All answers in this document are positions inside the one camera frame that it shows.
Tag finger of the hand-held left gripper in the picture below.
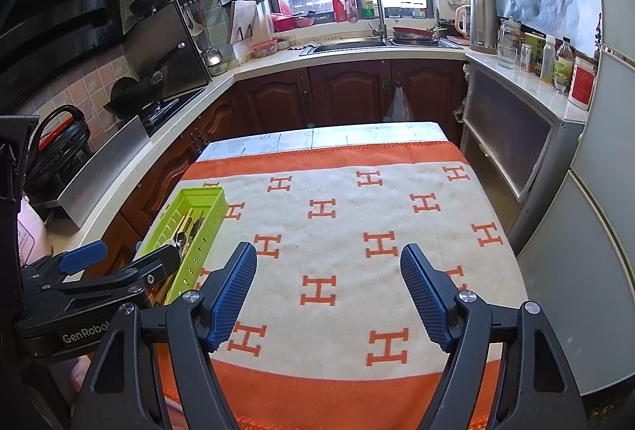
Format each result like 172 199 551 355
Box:
106 245 182 307
22 242 108 287

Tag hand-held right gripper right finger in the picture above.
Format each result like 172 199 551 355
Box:
401 243 589 430

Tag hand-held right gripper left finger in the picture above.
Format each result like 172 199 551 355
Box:
72 242 258 430

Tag pile of wooden chopsticks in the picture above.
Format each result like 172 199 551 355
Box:
149 207 196 307

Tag green plastic utensil tray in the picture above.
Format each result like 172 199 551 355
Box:
136 186 230 307

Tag person's left hand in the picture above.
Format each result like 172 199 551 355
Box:
69 353 95 394

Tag pink plastic bag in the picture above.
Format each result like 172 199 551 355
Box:
17 199 50 269

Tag stainless steel guard plate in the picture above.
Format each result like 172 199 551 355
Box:
57 115 152 232

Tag black red pressure cooker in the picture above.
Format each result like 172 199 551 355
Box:
25 105 92 193

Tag orange patterned blanket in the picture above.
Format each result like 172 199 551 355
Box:
154 143 529 430

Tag gas stove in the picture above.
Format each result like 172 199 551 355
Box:
141 85 206 133

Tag black wok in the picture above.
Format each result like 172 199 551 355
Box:
104 68 169 118

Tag grey refrigerator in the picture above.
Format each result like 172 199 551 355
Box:
516 0 635 396

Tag hanging plastic bag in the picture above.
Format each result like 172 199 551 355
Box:
386 85 415 122

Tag brown wooden base cabinets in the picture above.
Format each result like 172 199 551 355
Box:
106 59 470 272

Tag small metal pot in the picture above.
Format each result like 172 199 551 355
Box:
203 46 229 76

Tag black stove splash guard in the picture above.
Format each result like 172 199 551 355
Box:
124 1 212 100

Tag pink food container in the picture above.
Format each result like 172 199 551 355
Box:
251 39 279 59

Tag black range hood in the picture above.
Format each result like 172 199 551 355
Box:
0 0 188 81

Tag red pan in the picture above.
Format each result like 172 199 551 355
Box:
392 26 440 45

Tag steel kitchen sink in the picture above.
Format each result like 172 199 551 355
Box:
299 39 393 57

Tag glass pitcher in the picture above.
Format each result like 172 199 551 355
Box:
497 17 521 69

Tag red label white tub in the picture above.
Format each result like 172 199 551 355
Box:
569 53 598 111

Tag cutting board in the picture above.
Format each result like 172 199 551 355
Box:
227 0 257 45

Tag white plastic bottle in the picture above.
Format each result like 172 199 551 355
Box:
541 35 556 84

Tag green label oil bottle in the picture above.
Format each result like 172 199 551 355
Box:
553 38 575 94

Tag stainless steel kettle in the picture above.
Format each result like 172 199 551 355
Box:
469 0 498 55

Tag pink white electric kettle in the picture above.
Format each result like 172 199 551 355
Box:
454 5 472 39

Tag pink plastic basin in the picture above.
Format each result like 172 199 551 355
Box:
271 12 301 31

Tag steel faucet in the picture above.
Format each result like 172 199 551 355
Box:
356 0 389 41

